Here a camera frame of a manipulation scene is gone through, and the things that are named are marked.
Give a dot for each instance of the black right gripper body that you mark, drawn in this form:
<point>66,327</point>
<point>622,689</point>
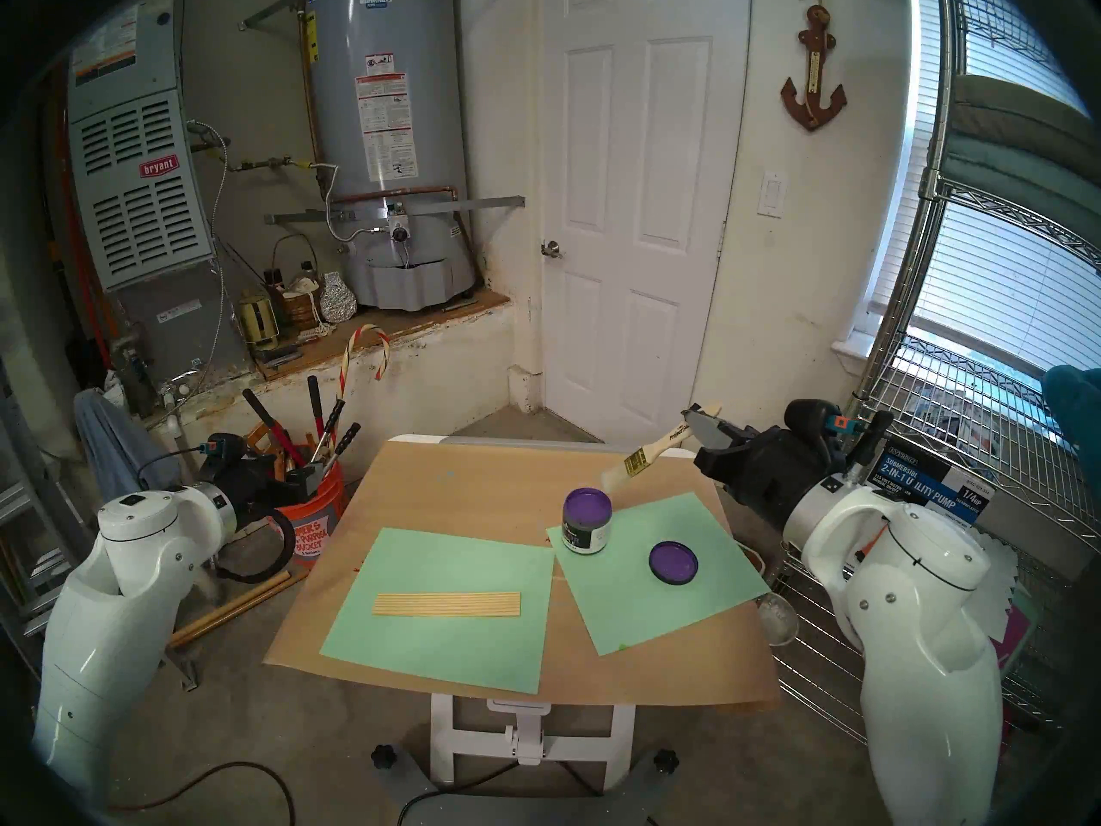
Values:
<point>774,480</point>

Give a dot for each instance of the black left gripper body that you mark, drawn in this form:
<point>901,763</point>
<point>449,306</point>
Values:
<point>262,487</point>

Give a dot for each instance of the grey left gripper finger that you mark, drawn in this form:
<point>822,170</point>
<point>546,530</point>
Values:
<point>305,480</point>

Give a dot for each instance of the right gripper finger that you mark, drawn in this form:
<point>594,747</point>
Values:
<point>718,465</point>
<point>707,427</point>

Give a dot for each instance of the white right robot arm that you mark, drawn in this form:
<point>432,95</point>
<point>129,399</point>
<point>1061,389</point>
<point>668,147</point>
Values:
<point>920,618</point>

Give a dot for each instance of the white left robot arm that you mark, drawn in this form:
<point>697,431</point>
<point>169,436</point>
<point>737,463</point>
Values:
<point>112,626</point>

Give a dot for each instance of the purple paint jar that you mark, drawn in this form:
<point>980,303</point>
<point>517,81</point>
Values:
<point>587,532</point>

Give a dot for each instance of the orange plastic bucket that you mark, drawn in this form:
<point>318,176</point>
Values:
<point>314,532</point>

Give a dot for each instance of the red black bolt cutter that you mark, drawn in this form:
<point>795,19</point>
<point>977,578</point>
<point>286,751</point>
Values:
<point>275,433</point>

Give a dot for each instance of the black grip silver tool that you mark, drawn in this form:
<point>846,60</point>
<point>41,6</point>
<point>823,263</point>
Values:
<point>334,416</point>

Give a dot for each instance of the purple jar lid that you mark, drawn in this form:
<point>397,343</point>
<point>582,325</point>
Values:
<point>673,562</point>

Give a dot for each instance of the striped candy cane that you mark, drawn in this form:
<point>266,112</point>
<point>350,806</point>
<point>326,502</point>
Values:
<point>347,364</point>

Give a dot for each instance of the wooden floor sticks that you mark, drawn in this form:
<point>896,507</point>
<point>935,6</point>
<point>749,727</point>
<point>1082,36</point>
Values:
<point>232,609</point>

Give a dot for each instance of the blue cloth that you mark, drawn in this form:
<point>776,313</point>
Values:
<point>116,454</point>

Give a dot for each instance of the small green paper sheet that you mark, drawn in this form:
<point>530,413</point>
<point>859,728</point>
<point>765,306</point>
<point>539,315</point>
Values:
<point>628,609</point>

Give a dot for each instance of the utility pump box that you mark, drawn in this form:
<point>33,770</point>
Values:
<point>946,489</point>

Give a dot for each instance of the foil wrapped object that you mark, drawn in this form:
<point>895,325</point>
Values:
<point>337,301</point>

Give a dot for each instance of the light wood slat piece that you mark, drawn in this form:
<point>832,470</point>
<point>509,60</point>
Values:
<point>447,605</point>

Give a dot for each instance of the brown wooden ledge board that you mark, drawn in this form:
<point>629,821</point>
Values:
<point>413,321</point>

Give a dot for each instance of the white panel door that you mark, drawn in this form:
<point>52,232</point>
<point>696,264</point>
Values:
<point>636,231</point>

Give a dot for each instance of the large green paper sheet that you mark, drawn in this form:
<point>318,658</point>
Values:
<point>430,652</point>

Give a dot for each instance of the aluminium ladder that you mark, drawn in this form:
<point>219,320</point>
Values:
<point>26,523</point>

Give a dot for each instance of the white scalloped paper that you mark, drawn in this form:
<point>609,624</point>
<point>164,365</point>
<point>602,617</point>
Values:
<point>1002,575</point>

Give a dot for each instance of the grey water heater tank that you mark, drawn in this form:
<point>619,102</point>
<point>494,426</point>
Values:
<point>387,231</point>

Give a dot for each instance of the magenta craft paper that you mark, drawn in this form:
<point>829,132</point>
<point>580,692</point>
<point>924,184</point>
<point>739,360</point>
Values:
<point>1017,635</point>

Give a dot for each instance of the grey bryant furnace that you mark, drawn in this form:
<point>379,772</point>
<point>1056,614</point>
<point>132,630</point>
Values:
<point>138,213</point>

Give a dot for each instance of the orange vertical pipe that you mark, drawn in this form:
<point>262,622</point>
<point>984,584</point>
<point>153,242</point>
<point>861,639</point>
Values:
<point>77,248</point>

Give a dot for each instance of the teal cloth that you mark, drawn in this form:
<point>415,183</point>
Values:
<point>1075,403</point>

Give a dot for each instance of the white window blinds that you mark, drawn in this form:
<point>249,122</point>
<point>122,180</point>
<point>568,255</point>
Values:
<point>1015,274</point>

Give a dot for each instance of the yellow gas pipe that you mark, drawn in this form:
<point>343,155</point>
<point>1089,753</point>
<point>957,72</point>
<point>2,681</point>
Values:
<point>275,162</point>

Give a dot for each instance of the grey green cushion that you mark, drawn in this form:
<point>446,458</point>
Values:
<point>1015,110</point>
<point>1015,179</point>

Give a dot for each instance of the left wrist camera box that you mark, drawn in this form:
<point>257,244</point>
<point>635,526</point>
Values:
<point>225,456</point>

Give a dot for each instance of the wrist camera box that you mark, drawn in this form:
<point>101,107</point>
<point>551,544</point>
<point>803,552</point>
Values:
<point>813,428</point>
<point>225,456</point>

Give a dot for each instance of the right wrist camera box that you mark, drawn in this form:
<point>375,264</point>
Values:
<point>813,428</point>

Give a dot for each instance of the white light switch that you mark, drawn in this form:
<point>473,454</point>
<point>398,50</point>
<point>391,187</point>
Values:
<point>773,194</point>

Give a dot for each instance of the white grey table frame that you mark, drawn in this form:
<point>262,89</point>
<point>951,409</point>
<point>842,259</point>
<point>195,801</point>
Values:
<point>520,730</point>

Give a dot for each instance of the brown anchor wall decoration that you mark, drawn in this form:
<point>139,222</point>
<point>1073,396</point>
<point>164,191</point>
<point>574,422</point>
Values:
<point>813,76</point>

